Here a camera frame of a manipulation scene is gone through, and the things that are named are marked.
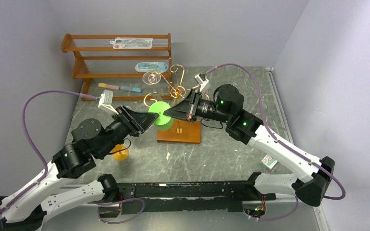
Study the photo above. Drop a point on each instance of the blue packaged item lower shelf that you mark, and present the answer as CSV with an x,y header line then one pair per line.
x,y
144,67

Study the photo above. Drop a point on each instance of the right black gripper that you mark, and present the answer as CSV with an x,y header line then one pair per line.
x,y
191,106

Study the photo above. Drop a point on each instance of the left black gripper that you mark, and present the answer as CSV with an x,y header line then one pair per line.
x,y
138,122

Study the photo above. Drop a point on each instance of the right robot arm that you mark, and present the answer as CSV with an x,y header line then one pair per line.
x,y
310,176

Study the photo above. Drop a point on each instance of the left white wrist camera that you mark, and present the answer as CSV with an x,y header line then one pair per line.
x,y
105,102

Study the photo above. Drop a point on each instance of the green plastic wine glass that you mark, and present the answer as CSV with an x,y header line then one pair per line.
x,y
163,122

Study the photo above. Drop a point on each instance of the orange plastic wine glass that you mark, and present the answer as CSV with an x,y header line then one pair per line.
x,y
120,152

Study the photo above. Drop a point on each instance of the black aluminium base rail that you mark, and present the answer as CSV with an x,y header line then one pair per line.
x,y
136,198

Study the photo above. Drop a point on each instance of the clear wine glass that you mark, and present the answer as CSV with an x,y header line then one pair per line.
x,y
152,78
264,118

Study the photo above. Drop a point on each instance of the blue eraser stick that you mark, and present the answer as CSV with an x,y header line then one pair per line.
x,y
133,89

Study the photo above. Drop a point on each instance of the packaged item top shelf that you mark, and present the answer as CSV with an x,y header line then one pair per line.
x,y
131,43

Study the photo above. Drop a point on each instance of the wooden two-tier shelf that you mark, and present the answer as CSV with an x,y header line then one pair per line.
x,y
98,48

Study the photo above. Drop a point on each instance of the small white teal box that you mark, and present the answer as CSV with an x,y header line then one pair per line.
x,y
269,162

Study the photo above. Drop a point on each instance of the yellow pink eraser stick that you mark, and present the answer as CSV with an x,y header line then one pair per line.
x,y
108,86

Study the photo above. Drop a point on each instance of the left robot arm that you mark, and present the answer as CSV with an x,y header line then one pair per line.
x,y
28,208

